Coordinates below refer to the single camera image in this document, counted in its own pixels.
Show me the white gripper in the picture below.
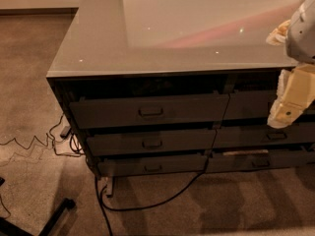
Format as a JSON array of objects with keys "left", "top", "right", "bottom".
[{"left": 266, "top": 0, "right": 315, "bottom": 129}]

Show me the grey drawer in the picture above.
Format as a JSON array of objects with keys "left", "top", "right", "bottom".
[
  {"left": 70, "top": 93, "right": 229, "bottom": 129},
  {"left": 207, "top": 147, "right": 315, "bottom": 173},
  {"left": 214, "top": 123, "right": 315, "bottom": 148},
  {"left": 223, "top": 89, "right": 315, "bottom": 121},
  {"left": 97, "top": 153, "right": 207, "bottom": 177},
  {"left": 87, "top": 129, "right": 216, "bottom": 156}
]

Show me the grey drawer cabinet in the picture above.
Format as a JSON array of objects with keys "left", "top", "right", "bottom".
[{"left": 45, "top": 0, "right": 315, "bottom": 199}]

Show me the black power adapter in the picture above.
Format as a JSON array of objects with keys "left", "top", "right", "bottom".
[{"left": 60, "top": 126, "right": 71, "bottom": 139}]

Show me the black stand leg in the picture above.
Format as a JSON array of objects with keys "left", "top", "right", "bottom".
[{"left": 0, "top": 198, "right": 76, "bottom": 236}]

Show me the thin black floor cable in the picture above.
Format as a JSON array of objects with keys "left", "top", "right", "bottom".
[{"left": 0, "top": 113, "right": 86, "bottom": 158}]

